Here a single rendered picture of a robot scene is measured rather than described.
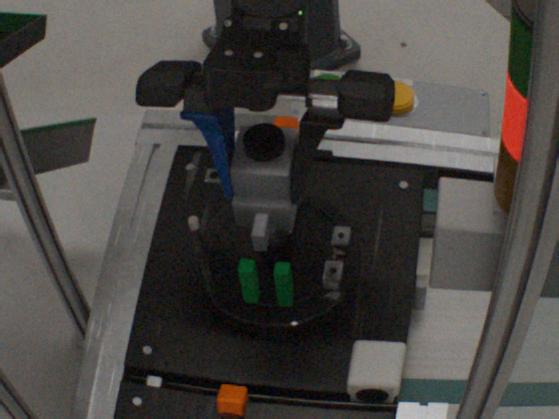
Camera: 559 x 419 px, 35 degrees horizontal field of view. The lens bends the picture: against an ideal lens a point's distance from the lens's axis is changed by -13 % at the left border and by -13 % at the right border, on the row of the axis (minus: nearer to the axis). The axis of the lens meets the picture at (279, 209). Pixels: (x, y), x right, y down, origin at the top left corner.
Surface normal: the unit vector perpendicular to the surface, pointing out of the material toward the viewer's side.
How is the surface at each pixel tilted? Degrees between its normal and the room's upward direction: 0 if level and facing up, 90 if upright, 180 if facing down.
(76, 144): 90
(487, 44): 0
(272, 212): 91
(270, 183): 91
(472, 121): 0
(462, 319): 0
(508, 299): 90
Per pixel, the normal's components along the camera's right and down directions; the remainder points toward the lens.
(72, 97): -0.07, -0.59
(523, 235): -0.15, 0.80
